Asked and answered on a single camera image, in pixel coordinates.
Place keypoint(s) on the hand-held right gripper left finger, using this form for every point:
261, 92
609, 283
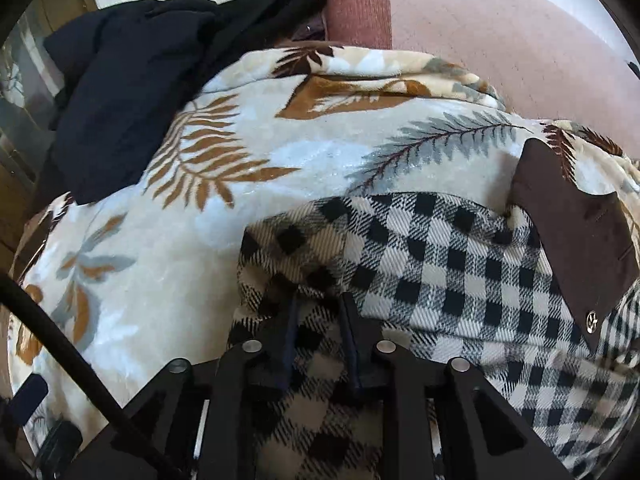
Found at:
289, 345

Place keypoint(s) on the leaf printed blanket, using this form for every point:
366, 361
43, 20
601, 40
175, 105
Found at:
280, 160

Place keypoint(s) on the black white checked coat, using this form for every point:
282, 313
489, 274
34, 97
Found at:
450, 270

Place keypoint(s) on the pink cushion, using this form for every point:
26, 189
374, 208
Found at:
500, 35

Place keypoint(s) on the black garment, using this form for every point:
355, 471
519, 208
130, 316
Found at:
125, 85

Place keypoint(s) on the wooden glass door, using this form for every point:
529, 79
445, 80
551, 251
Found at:
20, 110

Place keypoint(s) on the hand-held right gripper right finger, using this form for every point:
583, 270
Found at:
350, 350

